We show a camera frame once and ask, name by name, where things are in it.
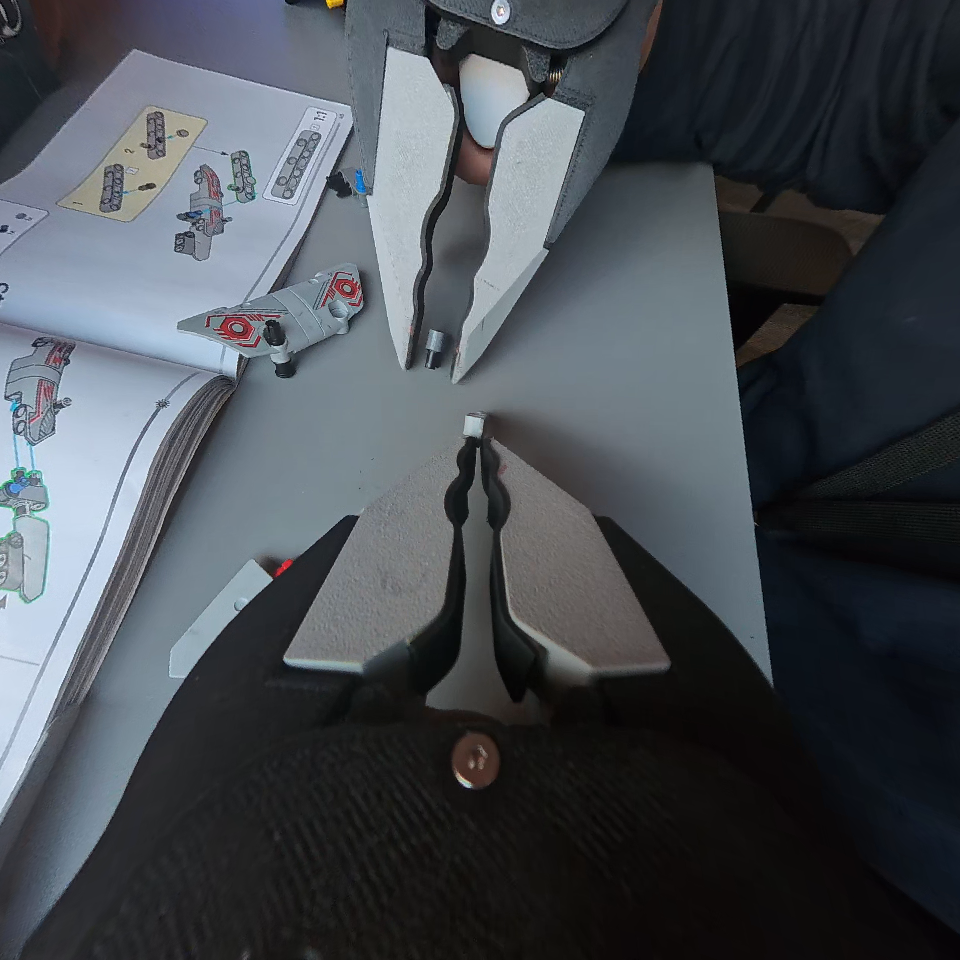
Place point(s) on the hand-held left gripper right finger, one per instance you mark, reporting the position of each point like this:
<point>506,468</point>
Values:
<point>570,592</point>

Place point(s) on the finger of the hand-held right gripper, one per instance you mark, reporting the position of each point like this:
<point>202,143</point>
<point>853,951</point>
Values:
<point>525,210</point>
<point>409,187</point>

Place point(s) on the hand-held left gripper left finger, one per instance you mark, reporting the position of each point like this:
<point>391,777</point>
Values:
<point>375,585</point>

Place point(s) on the small grey lego beam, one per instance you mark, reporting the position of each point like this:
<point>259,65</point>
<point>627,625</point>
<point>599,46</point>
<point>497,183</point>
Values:
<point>435,346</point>

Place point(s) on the small white lego piece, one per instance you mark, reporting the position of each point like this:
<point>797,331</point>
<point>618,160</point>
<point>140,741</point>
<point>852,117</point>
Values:
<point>475,425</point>

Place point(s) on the person's right forearm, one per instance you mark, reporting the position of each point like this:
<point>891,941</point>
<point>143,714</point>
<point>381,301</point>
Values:
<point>787,90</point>

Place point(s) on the small black blue lego connector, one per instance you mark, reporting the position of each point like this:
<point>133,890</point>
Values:
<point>346,184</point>

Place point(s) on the grey lego panel red print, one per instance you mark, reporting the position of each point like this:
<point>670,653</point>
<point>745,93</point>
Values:
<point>315,304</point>

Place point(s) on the plain grey lego panel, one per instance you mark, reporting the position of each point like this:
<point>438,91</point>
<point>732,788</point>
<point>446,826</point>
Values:
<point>217,622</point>

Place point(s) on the lego instruction booklet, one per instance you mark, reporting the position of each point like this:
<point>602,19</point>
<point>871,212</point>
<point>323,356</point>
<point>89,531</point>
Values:
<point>97,285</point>

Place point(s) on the lego set box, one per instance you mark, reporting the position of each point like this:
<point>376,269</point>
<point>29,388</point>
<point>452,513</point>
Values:
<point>19,45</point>

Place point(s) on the person's right hand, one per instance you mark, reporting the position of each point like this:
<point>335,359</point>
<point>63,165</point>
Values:
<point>474,165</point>

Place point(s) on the black chair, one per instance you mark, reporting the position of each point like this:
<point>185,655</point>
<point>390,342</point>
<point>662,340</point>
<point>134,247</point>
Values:
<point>787,255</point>

